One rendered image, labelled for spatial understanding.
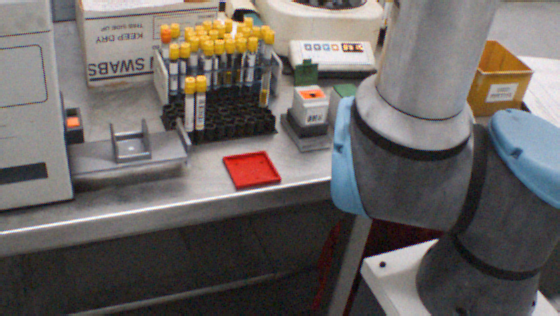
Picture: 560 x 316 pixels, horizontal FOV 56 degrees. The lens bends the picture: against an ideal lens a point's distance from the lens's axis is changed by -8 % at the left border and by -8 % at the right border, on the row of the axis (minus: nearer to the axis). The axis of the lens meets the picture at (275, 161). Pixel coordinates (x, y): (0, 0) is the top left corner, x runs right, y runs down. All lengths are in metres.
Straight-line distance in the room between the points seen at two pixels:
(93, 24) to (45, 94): 0.31
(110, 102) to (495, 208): 0.67
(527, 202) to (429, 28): 0.20
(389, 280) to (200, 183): 0.30
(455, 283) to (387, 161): 0.19
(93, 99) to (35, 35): 0.37
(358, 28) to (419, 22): 0.67
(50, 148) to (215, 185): 0.24
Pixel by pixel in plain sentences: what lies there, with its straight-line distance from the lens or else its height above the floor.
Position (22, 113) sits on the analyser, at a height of 1.03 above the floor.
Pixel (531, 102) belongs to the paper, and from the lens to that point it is 1.21.
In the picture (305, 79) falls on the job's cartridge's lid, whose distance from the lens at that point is 0.90.
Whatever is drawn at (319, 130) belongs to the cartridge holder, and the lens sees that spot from 0.90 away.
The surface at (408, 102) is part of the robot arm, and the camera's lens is 0.48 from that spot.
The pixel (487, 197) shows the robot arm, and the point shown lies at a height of 1.09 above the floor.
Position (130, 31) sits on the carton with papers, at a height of 0.98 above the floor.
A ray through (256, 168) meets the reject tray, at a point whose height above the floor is 0.88.
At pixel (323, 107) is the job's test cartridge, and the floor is 0.94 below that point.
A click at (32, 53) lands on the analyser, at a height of 1.11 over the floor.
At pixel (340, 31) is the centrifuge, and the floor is 0.95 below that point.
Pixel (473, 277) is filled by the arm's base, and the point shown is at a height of 0.98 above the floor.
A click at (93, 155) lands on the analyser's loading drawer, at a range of 0.80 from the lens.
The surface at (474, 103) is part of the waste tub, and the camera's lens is 1.08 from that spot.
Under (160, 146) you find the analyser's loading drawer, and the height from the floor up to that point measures 0.91.
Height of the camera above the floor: 1.40
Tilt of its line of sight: 38 degrees down
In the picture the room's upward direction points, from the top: 8 degrees clockwise
